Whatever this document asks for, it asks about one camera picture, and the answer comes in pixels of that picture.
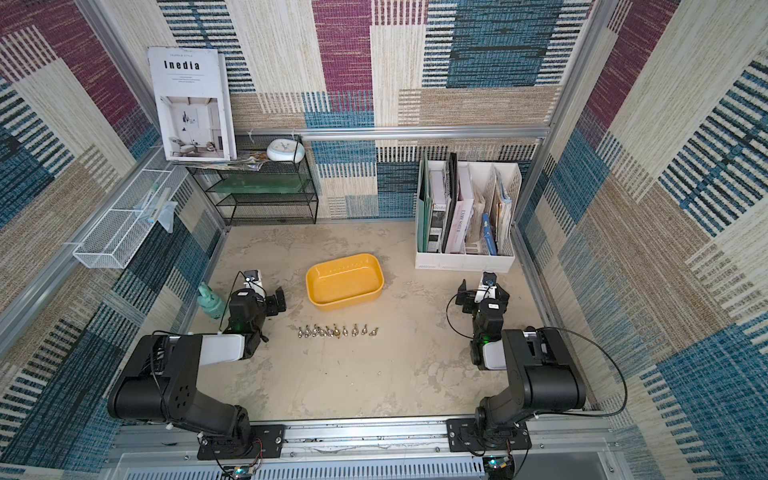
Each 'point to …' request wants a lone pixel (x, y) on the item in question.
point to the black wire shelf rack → (279, 193)
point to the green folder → (424, 207)
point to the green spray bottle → (209, 302)
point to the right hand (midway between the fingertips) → (483, 280)
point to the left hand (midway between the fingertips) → (264, 288)
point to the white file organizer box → (466, 215)
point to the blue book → (488, 234)
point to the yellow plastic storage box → (345, 281)
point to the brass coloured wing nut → (336, 331)
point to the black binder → (453, 197)
